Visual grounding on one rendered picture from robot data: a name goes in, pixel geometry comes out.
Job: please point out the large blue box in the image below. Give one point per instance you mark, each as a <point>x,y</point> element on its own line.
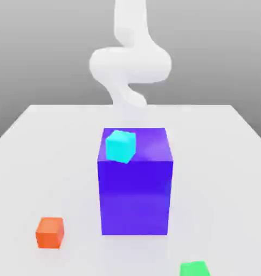
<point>134,194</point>

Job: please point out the small green cube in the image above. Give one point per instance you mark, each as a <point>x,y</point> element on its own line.
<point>193,269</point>

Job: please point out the small cyan cube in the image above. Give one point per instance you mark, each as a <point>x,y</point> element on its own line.
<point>120,147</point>

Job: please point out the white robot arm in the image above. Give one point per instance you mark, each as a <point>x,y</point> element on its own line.
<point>130,62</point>

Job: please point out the small orange cube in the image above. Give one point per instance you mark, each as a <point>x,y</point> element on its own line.
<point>49,234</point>

